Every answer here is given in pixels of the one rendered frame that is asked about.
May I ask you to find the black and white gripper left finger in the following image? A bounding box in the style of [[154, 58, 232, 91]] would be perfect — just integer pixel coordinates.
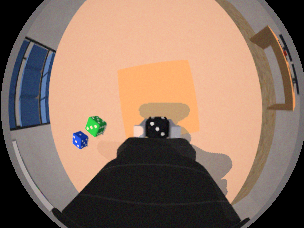
[[133, 119, 148, 138]]

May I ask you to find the green die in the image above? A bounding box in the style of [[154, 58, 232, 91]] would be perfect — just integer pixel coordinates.
[[85, 116, 106, 137]]

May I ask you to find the black die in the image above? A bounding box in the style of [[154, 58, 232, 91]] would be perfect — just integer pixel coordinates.
[[147, 117, 168, 138]]

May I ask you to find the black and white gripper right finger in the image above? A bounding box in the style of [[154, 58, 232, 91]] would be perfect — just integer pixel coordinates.
[[167, 119, 181, 138]]

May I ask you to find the blue die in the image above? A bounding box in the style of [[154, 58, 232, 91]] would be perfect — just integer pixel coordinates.
[[73, 131, 88, 149]]

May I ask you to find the orange flat square mat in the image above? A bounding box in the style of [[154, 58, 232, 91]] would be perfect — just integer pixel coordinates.
[[118, 60, 199, 138]]

